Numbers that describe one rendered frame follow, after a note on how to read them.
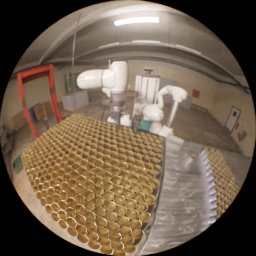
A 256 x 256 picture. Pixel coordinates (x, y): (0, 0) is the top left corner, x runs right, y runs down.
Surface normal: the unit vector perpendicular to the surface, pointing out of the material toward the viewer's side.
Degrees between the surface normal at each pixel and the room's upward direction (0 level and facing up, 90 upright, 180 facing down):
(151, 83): 90
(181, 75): 90
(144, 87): 90
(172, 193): 0
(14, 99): 90
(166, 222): 0
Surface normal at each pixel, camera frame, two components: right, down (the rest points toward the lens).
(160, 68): -0.34, 0.51
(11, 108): 0.94, 0.22
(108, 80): -0.11, 0.59
